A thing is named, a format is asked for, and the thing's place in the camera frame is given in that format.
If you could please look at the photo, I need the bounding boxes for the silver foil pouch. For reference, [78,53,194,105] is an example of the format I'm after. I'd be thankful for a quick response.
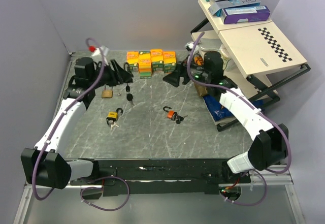
[199,38,222,52]

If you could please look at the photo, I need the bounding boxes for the cream tiered shelf rack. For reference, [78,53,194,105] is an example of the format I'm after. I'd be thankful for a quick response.
[186,0,312,133]

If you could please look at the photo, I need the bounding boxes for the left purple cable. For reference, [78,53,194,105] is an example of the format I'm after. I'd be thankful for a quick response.
[30,38,130,211]

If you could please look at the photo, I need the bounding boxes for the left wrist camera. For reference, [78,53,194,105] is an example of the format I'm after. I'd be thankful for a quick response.
[88,46,109,61]

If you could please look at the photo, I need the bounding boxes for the grey R.O.C.S. toothpaste box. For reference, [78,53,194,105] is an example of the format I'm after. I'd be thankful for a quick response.
[208,0,261,16]

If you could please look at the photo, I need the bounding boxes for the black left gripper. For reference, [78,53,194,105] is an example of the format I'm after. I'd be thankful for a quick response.
[89,58,133,89]

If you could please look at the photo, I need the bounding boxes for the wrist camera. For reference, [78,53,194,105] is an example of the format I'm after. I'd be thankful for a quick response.
[88,46,109,61]
[185,41,198,53]

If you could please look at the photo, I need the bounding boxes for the orange padlock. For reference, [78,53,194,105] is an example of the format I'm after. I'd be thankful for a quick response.
[163,106,187,124]

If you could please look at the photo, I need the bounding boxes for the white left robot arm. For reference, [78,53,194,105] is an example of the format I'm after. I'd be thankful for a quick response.
[21,57,133,189]

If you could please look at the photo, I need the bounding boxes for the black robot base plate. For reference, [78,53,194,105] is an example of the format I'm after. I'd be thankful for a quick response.
[70,158,256,197]

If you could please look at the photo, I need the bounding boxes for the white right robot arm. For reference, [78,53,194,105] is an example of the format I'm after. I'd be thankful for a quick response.
[163,51,292,183]

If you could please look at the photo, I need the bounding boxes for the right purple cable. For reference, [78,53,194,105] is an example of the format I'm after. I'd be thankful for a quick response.
[187,31,292,206]

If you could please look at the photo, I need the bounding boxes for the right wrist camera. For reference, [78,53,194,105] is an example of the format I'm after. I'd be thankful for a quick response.
[185,41,198,53]

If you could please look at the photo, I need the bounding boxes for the orange snack bag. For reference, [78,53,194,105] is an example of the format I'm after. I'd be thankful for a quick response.
[193,55,204,66]

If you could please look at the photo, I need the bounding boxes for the large brass padlock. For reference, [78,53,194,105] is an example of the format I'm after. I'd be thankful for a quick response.
[101,87,113,99]

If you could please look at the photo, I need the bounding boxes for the black headed keys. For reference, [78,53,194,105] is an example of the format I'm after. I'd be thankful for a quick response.
[125,84,134,107]

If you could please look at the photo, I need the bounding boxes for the brown snack bag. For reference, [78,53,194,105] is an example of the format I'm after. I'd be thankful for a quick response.
[194,83,209,97]

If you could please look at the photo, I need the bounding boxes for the purple toothpaste box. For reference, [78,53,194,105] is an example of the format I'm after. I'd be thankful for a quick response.
[221,6,271,24]

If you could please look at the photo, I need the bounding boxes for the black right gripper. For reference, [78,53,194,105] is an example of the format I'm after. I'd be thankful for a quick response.
[161,54,210,88]

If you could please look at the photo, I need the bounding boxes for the purple cable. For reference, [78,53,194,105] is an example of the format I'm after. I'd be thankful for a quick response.
[187,31,292,206]
[30,38,130,211]

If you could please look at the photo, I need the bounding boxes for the black padlock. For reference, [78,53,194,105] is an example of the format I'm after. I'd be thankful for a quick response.
[123,62,133,77]

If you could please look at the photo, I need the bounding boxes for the aluminium rail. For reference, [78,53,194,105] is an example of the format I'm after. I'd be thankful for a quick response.
[14,171,305,223]

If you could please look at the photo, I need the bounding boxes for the orange sponge pack stack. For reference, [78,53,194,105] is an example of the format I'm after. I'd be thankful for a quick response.
[126,49,177,79]

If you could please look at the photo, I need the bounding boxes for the blue bag under shelf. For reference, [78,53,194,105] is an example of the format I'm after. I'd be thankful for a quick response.
[204,94,266,126]

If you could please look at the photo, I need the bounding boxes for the yellow padlock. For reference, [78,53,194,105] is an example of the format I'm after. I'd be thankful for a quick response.
[106,108,123,130]

